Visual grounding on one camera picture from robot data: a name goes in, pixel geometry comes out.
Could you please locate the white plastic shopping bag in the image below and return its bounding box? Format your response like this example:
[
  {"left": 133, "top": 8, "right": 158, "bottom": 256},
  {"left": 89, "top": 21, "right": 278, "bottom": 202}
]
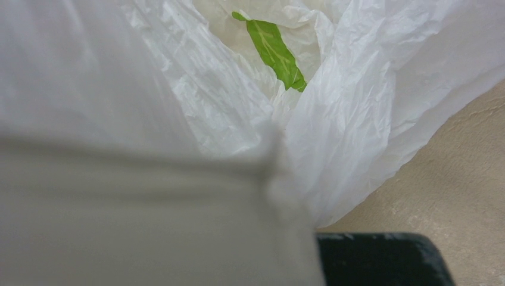
[{"left": 1, "top": 1, "right": 504, "bottom": 285}]

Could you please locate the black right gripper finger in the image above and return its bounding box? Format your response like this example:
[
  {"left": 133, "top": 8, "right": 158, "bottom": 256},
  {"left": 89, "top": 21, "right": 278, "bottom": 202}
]
[{"left": 316, "top": 232, "right": 455, "bottom": 285}]

